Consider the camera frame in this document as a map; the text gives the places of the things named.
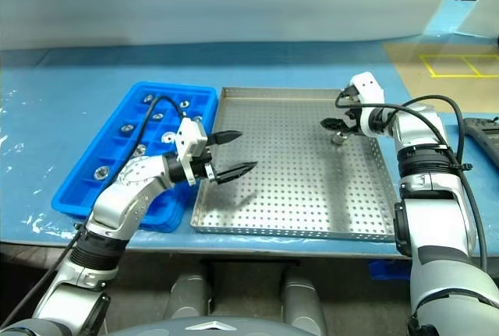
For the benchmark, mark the blue compartment plastic tray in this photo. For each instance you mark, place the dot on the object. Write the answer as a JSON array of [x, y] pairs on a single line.
[[74, 195]]

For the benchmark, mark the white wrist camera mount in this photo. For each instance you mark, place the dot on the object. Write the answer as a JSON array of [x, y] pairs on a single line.
[[368, 86], [191, 135]]

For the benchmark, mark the blue plastic bin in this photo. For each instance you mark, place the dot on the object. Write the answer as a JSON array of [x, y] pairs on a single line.
[[390, 269]]

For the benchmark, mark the grey robot torso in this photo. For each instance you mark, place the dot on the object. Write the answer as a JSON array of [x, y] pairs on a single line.
[[249, 328]]

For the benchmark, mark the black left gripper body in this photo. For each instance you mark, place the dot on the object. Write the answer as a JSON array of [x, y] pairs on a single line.
[[203, 166]]

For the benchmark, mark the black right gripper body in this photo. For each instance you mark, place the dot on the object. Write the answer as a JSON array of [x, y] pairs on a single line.
[[352, 121]]

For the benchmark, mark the small white board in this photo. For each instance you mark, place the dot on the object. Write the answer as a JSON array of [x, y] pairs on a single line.
[[487, 12]]

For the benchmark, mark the small metal roller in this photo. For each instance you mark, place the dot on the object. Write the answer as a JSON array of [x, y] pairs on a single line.
[[101, 172], [157, 116], [168, 137], [126, 129], [139, 150], [183, 103], [338, 140]]

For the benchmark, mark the dark grey handheld remote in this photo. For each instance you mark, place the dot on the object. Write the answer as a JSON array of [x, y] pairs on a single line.
[[483, 133]]

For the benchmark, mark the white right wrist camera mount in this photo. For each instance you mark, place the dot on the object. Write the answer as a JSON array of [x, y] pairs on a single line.
[[368, 86]]

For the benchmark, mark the brown cardboard mat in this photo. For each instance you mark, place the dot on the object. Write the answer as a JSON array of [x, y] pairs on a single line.
[[405, 63]]

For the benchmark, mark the large white foam board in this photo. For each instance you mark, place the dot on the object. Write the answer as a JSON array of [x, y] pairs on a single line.
[[195, 1]]

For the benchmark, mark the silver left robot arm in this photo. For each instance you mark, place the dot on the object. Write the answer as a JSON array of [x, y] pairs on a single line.
[[124, 195]]

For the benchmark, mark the grey rounded leg cover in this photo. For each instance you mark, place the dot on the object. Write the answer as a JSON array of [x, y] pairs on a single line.
[[304, 297], [191, 297]]

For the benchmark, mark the perforated steel tray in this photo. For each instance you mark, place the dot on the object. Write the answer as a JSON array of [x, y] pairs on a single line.
[[292, 195]]

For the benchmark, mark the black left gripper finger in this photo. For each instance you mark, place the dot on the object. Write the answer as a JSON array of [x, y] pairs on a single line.
[[236, 171], [224, 137]]

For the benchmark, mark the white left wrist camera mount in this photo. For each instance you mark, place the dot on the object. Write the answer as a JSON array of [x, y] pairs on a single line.
[[191, 135]]

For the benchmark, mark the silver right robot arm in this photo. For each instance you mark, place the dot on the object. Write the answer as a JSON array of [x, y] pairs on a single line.
[[429, 195]]

